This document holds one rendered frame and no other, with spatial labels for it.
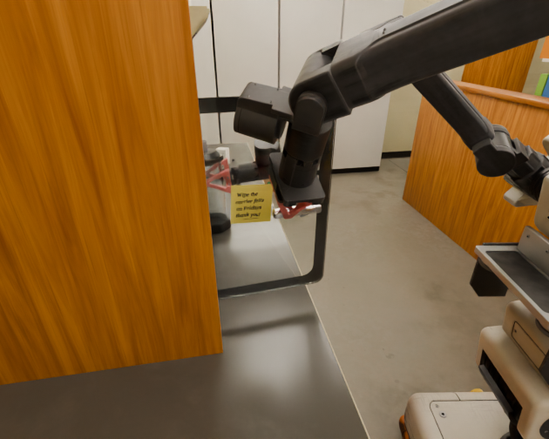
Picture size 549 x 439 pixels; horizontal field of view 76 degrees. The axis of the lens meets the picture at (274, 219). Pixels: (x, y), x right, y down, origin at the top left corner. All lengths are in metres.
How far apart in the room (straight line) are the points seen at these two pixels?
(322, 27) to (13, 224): 3.50
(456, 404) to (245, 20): 3.29
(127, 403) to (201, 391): 0.12
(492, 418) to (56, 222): 1.48
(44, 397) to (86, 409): 0.08
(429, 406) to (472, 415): 0.14
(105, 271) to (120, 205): 0.12
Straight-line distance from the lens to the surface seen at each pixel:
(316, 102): 0.40
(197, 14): 0.56
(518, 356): 1.06
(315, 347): 0.72
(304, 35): 3.79
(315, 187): 0.53
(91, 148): 0.52
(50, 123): 0.52
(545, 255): 0.91
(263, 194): 0.64
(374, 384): 1.90
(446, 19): 0.38
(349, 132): 4.09
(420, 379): 1.98
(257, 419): 0.63
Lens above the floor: 1.48
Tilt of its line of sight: 28 degrees down
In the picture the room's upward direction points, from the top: straight up
